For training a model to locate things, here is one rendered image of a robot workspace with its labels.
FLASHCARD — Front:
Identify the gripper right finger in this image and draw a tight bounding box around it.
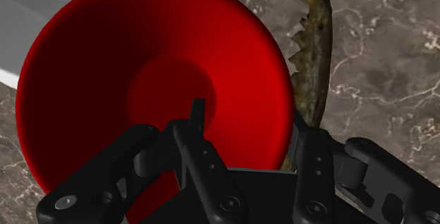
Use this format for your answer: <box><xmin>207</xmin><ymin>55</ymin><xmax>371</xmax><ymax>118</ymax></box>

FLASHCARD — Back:
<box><xmin>288</xmin><ymin>110</ymin><xmax>440</xmax><ymax>224</ymax></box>

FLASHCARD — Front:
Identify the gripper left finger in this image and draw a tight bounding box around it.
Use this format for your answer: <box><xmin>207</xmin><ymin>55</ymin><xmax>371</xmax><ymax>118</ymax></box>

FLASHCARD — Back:
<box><xmin>35</xmin><ymin>98</ymin><xmax>247</xmax><ymax>224</ymax></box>

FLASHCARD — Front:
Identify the red bowl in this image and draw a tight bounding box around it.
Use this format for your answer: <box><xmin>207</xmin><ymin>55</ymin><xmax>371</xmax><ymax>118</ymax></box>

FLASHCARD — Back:
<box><xmin>15</xmin><ymin>0</ymin><xmax>296</xmax><ymax>224</ymax></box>

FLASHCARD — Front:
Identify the olive green spiky figure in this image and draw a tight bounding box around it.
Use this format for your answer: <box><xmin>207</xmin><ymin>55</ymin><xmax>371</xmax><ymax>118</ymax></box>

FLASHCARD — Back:
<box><xmin>280</xmin><ymin>0</ymin><xmax>334</xmax><ymax>172</ymax></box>

